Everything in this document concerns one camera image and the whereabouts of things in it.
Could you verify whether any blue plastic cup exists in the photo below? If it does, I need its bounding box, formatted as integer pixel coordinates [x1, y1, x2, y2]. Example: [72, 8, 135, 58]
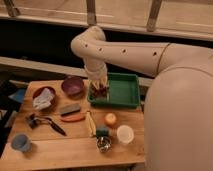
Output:
[11, 134, 31, 152]

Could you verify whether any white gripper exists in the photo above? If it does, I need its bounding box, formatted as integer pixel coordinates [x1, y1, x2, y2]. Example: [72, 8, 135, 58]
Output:
[84, 65, 107, 90]

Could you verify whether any grey sponge block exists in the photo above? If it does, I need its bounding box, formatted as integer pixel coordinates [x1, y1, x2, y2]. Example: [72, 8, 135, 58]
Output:
[59, 103, 81, 116]

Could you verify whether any orange fruit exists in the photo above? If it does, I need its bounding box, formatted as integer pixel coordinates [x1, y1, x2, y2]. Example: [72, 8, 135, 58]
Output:
[104, 113, 117, 126]

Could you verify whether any green block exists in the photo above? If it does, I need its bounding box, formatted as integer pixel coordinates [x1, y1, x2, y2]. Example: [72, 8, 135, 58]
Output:
[96, 126, 109, 137]

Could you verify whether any white plastic cup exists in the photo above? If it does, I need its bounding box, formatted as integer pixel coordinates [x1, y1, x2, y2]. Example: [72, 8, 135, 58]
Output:
[116, 125, 134, 144]

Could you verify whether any purple bowl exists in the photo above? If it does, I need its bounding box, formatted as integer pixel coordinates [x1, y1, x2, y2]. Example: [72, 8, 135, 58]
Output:
[61, 76, 84, 96]

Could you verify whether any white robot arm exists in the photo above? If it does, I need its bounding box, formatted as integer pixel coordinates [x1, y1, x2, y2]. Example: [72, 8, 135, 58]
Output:
[71, 26, 213, 171]

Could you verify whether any white crumpled cloth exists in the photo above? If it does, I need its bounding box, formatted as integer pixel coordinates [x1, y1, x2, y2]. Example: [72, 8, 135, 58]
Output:
[32, 87, 55, 111]

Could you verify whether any black handled tool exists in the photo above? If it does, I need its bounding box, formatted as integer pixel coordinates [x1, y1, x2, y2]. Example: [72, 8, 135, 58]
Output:
[26, 114, 66, 136]

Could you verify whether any dark red grape bunch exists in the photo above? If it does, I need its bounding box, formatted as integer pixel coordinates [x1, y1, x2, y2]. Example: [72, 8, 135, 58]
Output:
[91, 85, 108, 99]

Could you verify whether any orange carrot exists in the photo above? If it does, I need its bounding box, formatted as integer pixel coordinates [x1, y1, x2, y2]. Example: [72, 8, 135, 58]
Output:
[60, 113, 85, 122]

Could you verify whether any blue object beside table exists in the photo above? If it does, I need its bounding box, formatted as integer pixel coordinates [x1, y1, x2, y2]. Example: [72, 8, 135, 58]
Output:
[10, 88, 26, 103]

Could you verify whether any green plastic tray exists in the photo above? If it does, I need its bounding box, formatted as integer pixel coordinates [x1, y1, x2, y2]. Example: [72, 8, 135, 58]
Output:
[87, 73, 140, 108]

